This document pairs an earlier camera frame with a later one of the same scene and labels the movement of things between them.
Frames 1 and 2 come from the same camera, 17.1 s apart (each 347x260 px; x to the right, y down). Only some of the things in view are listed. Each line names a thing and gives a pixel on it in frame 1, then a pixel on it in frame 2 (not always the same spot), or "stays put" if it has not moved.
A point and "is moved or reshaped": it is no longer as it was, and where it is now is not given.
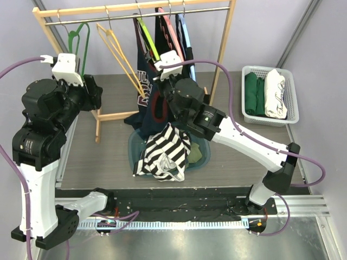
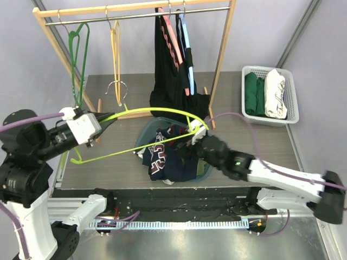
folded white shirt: x=275 y=104 stays put
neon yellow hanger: x=150 y=38 to x=194 y=121
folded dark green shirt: x=254 y=95 stays put
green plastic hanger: x=73 y=34 stays put
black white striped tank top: x=165 y=155 to x=140 y=153
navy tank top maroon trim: x=154 y=107 to x=176 y=160
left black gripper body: x=87 y=97 to x=90 y=141
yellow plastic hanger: x=115 y=47 is moved or reshaped
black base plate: x=232 y=202 stays put
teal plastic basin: x=137 y=140 to x=147 y=131
